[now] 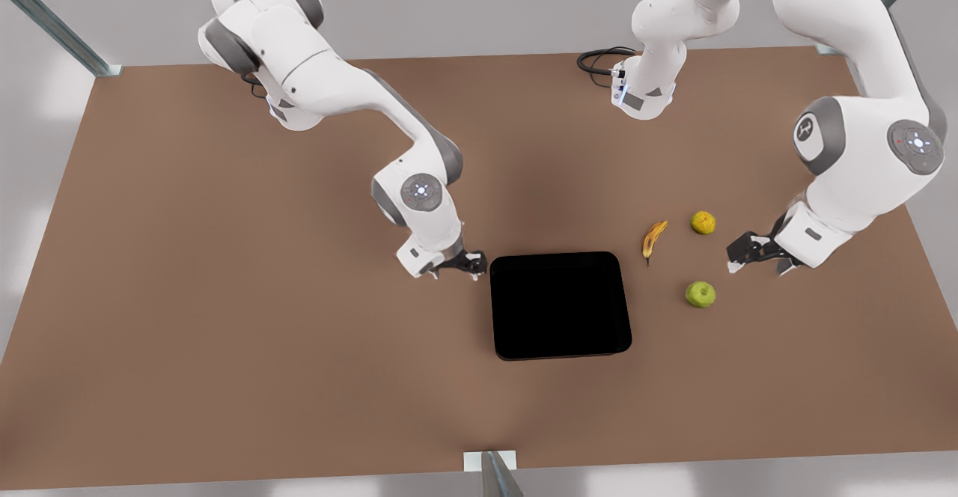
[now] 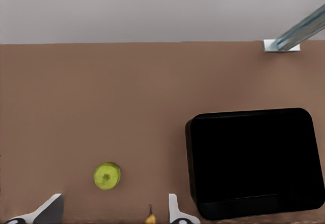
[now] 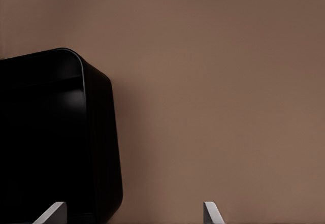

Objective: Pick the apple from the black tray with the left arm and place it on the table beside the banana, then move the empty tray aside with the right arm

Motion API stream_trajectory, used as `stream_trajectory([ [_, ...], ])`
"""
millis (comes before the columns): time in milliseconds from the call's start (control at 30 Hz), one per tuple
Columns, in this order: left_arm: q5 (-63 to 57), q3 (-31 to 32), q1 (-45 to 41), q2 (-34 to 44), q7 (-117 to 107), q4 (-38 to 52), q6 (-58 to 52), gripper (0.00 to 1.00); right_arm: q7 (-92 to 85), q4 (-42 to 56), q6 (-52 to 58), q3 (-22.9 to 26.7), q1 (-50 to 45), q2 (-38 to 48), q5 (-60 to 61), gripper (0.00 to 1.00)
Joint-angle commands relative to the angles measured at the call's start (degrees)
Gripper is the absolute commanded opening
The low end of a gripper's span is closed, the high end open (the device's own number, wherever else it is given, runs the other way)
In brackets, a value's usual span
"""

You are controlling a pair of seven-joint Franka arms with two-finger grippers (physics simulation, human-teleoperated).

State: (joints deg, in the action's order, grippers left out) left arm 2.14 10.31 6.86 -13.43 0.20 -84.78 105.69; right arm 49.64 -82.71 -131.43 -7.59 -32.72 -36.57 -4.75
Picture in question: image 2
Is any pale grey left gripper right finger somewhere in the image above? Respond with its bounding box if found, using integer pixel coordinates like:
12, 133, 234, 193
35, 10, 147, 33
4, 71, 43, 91
168, 193, 201, 224

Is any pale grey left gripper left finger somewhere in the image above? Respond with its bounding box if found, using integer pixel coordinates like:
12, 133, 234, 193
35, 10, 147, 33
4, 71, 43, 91
1, 193, 64, 224

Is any green apple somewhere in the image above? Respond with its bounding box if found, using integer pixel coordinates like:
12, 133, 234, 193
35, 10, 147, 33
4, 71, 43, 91
93, 162, 121, 190

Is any black rectangular tray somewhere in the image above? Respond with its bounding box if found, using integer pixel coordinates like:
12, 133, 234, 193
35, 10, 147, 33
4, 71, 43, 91
185, 107, 325, 221

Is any silver frame post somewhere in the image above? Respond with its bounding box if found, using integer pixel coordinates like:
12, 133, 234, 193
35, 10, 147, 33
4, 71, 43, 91
263, 3, 325, 53

